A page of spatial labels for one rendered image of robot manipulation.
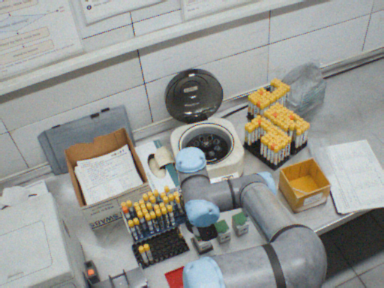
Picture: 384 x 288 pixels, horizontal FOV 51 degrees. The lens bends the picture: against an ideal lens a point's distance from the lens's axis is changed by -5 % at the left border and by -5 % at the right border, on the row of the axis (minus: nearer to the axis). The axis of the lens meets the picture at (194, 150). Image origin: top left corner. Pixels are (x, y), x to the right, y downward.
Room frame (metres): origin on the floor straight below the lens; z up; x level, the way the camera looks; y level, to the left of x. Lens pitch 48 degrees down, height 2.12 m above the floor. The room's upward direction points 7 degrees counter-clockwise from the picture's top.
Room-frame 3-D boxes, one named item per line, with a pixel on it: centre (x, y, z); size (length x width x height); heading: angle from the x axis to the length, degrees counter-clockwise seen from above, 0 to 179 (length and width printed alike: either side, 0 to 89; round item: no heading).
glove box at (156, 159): (0.99, 0.13, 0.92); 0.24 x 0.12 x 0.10; 18
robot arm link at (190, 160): (0.68, 0.01, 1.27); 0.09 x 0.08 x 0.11; 6
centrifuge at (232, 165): (1.01, -0.05, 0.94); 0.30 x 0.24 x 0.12; 9
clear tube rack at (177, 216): (0.80, 0.16, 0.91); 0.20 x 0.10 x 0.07; 108
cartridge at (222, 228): (0.71, -0.06, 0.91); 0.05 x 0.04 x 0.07; 18
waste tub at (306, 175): (0.84, -0.36, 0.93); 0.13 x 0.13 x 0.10; 14
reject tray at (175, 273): (0.57, 0.10, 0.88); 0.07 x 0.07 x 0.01; 18
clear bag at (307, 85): (1.33, -0.48, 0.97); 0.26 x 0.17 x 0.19; 123
